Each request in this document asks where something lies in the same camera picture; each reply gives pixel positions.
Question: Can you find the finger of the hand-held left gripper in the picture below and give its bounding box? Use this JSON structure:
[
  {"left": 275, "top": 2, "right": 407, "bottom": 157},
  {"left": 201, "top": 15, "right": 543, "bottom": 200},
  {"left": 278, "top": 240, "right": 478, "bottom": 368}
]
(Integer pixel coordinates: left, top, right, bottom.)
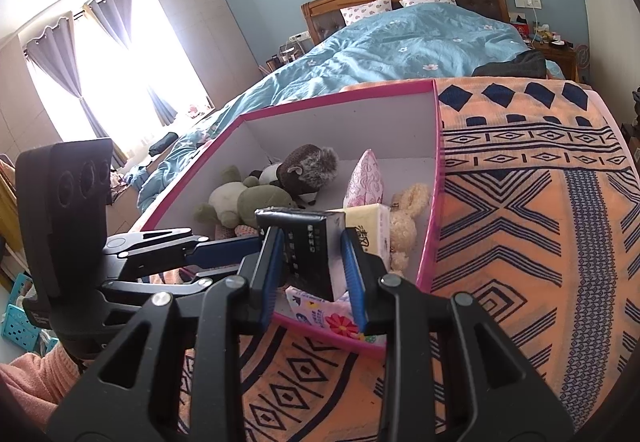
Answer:
[
  {"left": 102, "top": 228, "right": 263, "bottom": 273},
  {"left": 100, "top": 269, "right": 236, "bottom": 305}
]

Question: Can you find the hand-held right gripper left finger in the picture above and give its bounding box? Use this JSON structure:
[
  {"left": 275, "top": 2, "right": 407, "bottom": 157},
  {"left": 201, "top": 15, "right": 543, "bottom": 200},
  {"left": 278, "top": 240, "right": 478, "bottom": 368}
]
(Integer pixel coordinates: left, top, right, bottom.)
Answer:
[{"left": 47, "top": 224, "right": 286, "bottom": 442}]

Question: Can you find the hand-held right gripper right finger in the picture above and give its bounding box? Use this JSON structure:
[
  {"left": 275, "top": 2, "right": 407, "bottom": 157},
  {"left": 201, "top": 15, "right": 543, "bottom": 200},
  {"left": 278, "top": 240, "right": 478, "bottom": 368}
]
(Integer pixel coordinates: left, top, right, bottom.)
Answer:
[{"left": 340, "top": 228, "right": 576, "bottom": 442}]

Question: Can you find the pink crochet bear plush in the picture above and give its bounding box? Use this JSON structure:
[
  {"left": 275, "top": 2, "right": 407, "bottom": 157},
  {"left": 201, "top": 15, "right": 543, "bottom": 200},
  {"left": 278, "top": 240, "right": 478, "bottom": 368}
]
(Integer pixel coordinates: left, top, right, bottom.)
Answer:
[{"left": 212, "top": 222, "right": 261, "bottom": 240}]

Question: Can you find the black carton box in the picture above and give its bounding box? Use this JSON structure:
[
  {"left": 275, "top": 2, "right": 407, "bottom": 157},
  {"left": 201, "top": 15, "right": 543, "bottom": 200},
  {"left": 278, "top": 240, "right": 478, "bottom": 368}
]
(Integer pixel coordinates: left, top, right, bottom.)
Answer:
[{"left": 255, "top": 206, "right": 347, "bottom": 303}]

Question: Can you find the floral tissue pack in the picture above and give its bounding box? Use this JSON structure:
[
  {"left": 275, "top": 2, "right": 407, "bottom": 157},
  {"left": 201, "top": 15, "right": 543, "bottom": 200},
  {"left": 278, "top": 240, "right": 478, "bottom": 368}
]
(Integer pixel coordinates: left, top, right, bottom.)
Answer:
[{"left": 284, "top": 286, "right": 388, "bottom": 348}]

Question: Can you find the yellow tissue pack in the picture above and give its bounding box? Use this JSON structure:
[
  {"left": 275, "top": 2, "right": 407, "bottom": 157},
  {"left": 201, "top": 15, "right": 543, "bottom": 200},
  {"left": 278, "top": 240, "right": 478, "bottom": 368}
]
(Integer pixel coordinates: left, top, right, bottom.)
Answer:
[{"left": 342, "top": 203, "right": 391, "bottom": 268}]

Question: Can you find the green frog plush toy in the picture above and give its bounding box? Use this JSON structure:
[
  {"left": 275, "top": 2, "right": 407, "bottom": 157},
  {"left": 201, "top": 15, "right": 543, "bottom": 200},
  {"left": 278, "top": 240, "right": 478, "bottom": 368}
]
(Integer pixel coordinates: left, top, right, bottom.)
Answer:
[{"left": 194, "top": 165, "right": 301, "bottom": 229}]

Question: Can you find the cream fluffy plush toy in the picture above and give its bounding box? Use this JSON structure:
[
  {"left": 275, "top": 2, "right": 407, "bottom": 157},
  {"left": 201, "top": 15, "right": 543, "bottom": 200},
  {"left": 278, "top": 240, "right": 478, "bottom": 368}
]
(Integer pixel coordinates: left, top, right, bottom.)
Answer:
[{"left": 387, "top": 182, "right": 432, "bottom": 273}]

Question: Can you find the pink floral fabric pouch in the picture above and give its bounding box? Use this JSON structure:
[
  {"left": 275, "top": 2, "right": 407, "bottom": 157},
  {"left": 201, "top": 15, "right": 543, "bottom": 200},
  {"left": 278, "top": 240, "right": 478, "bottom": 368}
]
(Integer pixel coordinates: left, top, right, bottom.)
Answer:
[{"left": 345, "top": 148, "right": 386, "bottom": 209}]

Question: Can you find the grey brown furry plush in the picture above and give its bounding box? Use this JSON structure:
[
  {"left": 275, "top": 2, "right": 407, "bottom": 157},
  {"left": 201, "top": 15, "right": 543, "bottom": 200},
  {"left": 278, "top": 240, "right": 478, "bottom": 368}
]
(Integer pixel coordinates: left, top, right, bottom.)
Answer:
[{"left": 250, "top": 144, "right": 341, "bottom": 209}]

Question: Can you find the pink cardboard box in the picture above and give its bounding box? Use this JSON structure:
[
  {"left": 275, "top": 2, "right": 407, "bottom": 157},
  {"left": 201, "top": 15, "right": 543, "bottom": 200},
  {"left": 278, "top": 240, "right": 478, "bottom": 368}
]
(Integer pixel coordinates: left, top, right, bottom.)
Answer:
[{"left": 137, "top": 78, "right": 443, "bottom": 358}]

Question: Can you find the person's left forearm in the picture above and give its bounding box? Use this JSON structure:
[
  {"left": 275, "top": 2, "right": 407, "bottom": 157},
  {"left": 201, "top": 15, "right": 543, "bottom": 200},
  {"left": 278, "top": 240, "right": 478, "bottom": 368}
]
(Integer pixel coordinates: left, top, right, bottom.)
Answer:
[{"left": 0, "top": 351, "right": 83, "bottom": 418}]

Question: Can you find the heap of mixed clothes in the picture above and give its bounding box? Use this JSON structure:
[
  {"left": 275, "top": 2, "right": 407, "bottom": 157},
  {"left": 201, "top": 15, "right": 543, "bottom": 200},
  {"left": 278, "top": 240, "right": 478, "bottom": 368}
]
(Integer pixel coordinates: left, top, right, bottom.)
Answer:
[{"left": 107, "top": 162, "right": 151, "bottom": 203}]

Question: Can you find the turquoise plastic basket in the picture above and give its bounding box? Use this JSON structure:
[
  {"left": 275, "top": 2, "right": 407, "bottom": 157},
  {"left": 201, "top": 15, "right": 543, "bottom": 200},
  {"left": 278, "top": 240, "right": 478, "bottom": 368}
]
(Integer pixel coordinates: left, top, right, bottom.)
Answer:
[{"left": 0, "top": 272, "right": 36, "bottom": 348}]

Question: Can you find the dark bag on windowsill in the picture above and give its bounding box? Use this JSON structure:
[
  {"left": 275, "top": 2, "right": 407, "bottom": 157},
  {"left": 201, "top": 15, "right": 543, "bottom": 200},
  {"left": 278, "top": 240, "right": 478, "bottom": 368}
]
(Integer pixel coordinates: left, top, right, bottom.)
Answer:
[{"left": 149, "top": 132, "right": 180, "bottom": 155}]

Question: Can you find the purple curtain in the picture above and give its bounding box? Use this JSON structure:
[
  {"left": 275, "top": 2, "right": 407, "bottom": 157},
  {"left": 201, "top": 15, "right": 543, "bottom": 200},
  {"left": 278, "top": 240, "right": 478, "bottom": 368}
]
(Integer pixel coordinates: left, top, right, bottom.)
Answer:
[
  {"left": 25, "top": 17, "right": 118, "bottom": 168},
  {"left": 82, "top": 0, "right": 178, "bottom": 128}
]

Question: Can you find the orange patterned blanket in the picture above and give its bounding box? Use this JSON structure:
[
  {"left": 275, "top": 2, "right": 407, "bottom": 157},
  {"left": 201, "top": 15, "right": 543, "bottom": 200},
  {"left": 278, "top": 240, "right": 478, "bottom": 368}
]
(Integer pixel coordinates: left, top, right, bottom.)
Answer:
[{"left": 150, "top": 77, "right": 638, "bottom": 442}]

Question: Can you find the blue floral duvet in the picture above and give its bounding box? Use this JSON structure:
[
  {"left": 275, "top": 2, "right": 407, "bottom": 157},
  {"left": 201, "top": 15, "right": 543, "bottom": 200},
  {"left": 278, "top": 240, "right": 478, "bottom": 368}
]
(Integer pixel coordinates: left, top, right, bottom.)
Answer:
[{"left": 137, "top": 2, "right": 561, "bottom": 215}]

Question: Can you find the black garment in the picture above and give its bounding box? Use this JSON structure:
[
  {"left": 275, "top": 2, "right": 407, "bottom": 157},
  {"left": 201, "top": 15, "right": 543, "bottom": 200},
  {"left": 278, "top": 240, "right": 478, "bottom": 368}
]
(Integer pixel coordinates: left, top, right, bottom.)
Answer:
[{"left": 472, "top": 49, "right": 548, "bottom": 79}]

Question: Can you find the wooden nightstand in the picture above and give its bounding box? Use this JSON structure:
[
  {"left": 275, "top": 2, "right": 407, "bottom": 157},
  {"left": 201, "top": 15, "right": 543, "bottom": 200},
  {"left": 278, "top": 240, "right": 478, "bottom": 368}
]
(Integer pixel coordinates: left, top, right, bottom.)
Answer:
[{"left": 530, "top": 42, "right": 581, "bottom": 83}]

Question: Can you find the pile of dark clothes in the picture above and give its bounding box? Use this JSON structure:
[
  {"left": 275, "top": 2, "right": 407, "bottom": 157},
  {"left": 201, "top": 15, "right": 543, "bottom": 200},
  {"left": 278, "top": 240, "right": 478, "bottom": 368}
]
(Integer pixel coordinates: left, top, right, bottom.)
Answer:
[{"left": 620, "top": 87, "right": 640, "bottom": 143}]

